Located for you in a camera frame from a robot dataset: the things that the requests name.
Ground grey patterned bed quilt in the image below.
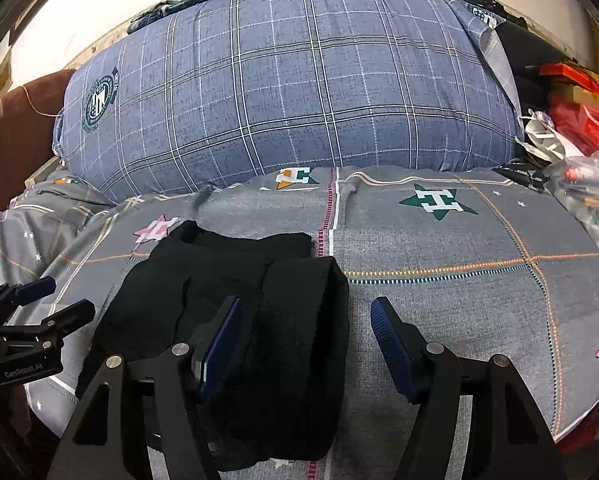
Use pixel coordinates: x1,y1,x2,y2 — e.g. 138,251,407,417
0,166,599,479

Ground cream wooden bed frame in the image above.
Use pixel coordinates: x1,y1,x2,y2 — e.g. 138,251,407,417
25,156,62,188

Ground black pants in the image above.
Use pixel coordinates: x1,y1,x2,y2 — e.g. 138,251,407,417
78,221,349,471

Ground clear plastic bags pile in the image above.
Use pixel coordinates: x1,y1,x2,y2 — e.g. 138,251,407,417
495,110,599,248

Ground red packaging clutter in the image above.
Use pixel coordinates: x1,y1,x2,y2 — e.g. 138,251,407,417
539,62,599,156

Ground blue plaid pillow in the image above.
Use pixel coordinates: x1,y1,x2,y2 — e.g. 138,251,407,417
53,0,523,202

